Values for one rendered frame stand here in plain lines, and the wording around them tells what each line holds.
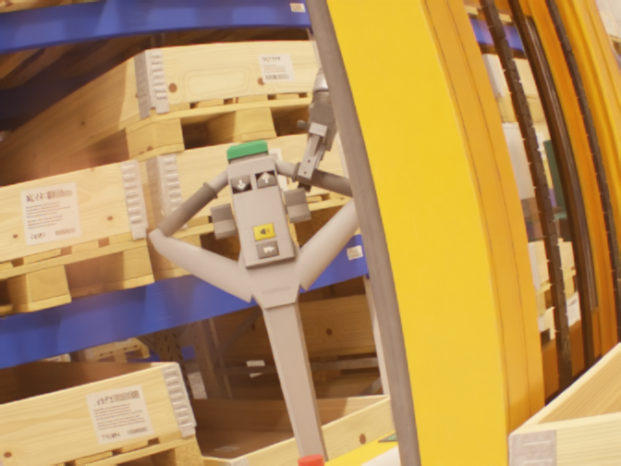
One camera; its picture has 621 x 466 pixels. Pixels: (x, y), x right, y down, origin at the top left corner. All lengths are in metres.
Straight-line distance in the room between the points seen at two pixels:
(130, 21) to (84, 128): 0.44
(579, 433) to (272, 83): 2.29
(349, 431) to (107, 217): 1.10
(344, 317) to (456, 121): 2.70
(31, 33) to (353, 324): 1.84
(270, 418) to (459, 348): 2.73
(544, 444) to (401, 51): 0.47
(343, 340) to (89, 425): 1.55
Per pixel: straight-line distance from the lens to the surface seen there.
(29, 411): 2.30
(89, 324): 2.51
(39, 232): 2.38
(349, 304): 3.61
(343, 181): 1.86
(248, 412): 3.80
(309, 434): 1.85
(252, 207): 1.84
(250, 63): 2.99
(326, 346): 3.73
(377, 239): 1.08
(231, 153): 1.88
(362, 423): 3.13
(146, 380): 2.53
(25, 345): 2.39
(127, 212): 2.57
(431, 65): 1.00
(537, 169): 1.17
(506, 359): 1.01
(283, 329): 1.81
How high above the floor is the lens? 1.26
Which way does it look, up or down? 1 degrees down
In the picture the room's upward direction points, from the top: 12 degrees counter-clockwise
